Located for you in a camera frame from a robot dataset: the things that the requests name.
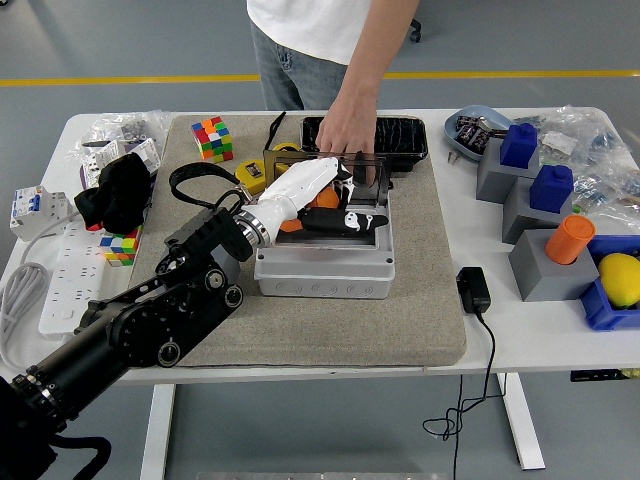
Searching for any blue storage bin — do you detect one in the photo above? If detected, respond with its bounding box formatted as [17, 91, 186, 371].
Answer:
[579, 234, 640, 332]

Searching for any small colourful puzzle cube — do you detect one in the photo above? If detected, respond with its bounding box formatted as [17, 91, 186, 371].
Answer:
[98, 224, 144, 267]

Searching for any yellow lemon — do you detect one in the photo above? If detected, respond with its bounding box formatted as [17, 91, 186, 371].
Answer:
[598, 252, 640, 309]

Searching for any yellow tape measure plain face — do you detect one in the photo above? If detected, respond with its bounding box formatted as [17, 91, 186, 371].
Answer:
[234, 158, 267, 197]

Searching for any clear bag of parts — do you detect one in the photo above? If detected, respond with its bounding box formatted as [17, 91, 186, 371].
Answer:
[569, 167, 640, 219]
[514, 104, 629, 174]

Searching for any black plastic tray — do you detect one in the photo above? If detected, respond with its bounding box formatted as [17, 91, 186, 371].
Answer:
[299, 115, 429, 174]

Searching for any light blue dish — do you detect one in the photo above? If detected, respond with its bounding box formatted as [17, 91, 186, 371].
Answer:
[443, 104, 515, 164]

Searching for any person's left hand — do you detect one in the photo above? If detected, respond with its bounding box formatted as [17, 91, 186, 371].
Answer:
[315, 89, 380, 187]

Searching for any black power adapter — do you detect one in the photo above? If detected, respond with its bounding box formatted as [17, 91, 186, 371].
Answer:
[457, 266, 492, 315]

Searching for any grey block holder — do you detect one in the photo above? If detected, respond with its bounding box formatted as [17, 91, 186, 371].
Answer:
[508, 228, 600, 303]
[502, 177, 574, 245]
[475, 137, 541, 204]

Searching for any black adapter cord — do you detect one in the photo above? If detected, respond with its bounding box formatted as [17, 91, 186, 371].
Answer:
[422, 309, 507, 480]

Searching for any smoky transparent box lid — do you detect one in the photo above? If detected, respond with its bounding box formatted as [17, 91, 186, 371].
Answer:
[262, 147, 396, 209]

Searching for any yellow tape measure 5m label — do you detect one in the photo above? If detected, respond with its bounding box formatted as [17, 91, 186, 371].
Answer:
[263, 110, 302, 154]

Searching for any white purple package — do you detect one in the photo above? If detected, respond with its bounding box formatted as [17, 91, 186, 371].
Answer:
[78, 138, 162, 189]

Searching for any person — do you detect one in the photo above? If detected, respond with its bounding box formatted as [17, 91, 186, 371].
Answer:
[246, 0, 391, 112]

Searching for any clear bag of screws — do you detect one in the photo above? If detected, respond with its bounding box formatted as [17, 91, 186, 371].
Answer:
[79, 108, 174, 151]

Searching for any black cloth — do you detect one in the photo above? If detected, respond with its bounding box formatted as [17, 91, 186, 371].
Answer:
[73, 152, 154, 235]

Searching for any large colourful puzzle cube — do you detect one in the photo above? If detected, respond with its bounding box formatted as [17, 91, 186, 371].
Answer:
[191, 116, 235, 166]

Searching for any white circuit breaker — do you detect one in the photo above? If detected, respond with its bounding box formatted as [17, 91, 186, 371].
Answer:
[9, 184, 74, 243]

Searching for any orange cylinder battery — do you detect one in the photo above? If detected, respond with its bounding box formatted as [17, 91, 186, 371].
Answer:
[544, 214, 597, 266]
[279, 187, 346, 232]

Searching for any white power strip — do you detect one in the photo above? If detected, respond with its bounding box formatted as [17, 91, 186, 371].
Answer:
[38, 222, 114, 336]

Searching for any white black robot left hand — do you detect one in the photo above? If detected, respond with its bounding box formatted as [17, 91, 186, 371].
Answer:
[255, 156, 391, 242]

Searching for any grey white electrical box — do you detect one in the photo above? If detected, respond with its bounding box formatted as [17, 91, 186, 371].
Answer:
[253, 199, 396, 300]

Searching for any grey-brown mat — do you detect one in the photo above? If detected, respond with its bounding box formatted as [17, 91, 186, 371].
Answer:
[114, 113, 469, 370]

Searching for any blue plastic block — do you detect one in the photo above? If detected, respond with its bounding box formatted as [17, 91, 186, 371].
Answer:
[528, 164, 574, 215]
[500, 123, 539, 169]

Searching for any black table control panel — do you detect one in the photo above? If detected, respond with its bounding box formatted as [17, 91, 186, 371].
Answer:
[569, 368, 640, 384]

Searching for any white table leg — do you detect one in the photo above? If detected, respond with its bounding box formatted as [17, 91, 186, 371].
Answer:
[139, 383, 176, 480]
[496, 372, 545, 471]

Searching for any white power cable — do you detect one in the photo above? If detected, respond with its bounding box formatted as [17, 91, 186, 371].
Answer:
[0, 209, 84, 371]

